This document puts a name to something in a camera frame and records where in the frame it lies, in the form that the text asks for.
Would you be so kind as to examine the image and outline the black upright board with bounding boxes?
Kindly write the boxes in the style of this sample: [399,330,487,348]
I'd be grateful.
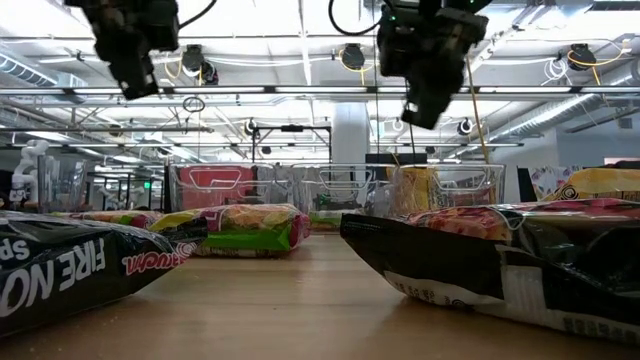
[517,167,539,204]

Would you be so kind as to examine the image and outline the black rectangular panel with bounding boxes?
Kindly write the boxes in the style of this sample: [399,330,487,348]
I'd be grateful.
[364,152,429,166]

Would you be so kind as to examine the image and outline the yellow hanging cable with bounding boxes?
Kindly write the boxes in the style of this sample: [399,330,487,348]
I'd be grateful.
[464,54,491,165]

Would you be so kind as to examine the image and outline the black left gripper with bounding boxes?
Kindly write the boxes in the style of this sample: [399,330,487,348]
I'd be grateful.
[63,0,181,101]

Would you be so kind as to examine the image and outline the yellow chicken ramen pack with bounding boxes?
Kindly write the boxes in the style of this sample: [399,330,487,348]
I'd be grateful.
[543,166,640,203]
[385,167,454,215]

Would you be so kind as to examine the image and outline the black hanging cable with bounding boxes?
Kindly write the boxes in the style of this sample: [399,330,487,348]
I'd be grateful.
[396,124,417,165]

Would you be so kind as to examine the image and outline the black ceiling cable reel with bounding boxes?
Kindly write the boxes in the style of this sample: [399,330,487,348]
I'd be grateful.
[342,42,366,71]
[180,43,207,72]
[568,42,600,72]

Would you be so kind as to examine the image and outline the floral print cloth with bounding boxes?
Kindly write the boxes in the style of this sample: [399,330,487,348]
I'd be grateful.
[528,164,571,202]

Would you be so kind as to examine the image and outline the black fire noodle pack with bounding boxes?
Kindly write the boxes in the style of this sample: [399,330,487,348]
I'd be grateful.
[339,198,640,346]
[0,209,210,337]

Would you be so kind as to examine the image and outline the red panel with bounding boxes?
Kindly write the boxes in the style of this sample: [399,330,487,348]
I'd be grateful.
[178,164,259,211]

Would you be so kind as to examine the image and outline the black gantry frame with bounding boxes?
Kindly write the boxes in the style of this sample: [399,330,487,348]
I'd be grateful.
[251,123,334,164]

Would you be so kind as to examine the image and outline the clear plastic cup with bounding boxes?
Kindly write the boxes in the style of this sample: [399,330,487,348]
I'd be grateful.
[36,153,90,215]

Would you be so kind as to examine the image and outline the black aluminium rig frame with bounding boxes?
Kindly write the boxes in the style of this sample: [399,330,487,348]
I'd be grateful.
[163,164,179,214]

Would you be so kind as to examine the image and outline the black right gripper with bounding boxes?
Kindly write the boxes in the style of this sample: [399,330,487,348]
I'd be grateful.
[376,0,490,131]

